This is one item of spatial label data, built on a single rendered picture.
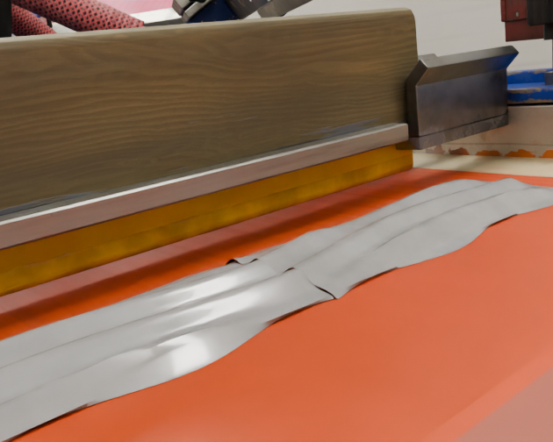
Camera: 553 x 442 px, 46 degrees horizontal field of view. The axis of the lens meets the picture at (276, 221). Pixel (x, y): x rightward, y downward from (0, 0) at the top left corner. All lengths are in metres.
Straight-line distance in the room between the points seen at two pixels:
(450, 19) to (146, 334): 2.47
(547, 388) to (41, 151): 0.20
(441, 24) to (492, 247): 2.40
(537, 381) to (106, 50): 0.20
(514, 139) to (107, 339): 0.33
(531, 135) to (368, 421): 0.33
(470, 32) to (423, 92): 2.19
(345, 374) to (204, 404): 0.04
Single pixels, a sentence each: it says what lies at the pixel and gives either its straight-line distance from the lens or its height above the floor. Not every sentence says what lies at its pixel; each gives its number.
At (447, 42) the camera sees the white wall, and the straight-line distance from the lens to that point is 2.65.
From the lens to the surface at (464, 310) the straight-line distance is 0.22.
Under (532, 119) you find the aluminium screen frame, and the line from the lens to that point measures 0.46.
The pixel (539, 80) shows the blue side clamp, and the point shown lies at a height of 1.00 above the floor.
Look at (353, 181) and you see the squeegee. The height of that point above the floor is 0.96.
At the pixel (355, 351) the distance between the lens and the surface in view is 0.19.
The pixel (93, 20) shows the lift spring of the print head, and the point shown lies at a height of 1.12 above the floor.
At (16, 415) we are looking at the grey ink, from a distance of 0.19.
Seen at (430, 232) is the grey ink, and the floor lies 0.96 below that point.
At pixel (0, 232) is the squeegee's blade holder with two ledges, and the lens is 0.25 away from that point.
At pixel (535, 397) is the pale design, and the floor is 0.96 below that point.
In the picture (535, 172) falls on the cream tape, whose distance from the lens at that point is 0.42.
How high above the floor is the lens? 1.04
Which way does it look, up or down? 14 degrees down
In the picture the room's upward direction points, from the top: 7 degrees counter-clockwise
